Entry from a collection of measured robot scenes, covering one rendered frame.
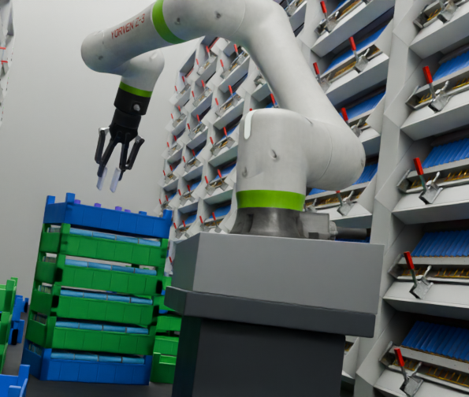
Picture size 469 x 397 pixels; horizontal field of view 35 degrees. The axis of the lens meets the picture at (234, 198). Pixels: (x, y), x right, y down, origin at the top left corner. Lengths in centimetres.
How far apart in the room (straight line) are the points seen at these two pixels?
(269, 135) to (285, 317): 33
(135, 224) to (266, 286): 88
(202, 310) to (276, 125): 37
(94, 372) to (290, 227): 88
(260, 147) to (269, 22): 43
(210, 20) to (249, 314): 68
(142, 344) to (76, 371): 19
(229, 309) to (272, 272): 9
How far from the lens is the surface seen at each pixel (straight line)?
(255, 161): 135
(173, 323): 313
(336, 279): 126
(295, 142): 136
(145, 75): 204
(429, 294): 153
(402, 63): 180
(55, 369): 202
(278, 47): 166
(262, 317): 123
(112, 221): 203
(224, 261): 122
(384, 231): 172
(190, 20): 165
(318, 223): 137
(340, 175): 147
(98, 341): 204
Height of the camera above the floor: 30
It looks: 6 degrees up
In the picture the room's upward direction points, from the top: 7 degrees clockwise
